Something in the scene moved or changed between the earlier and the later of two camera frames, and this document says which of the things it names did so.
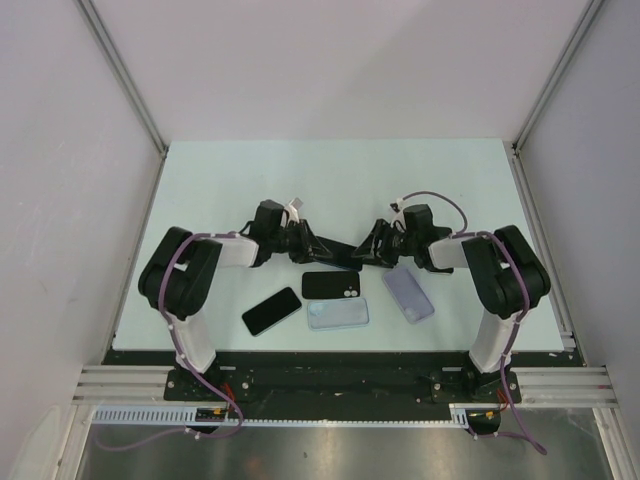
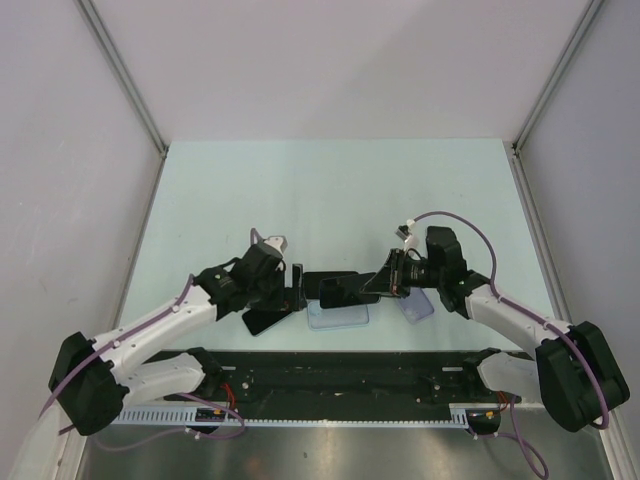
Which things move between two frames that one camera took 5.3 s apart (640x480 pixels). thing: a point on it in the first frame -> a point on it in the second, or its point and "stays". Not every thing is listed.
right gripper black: (369, 248) -> (390, 279)
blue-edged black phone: (341, 254) -> (345, 290)
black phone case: (330, 285) stays
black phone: (271, 311) stays
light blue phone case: (337, 314) stays
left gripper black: (310, 248) -> (287, 298)
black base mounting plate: (340, 377) stays
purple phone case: (409, 294) stays
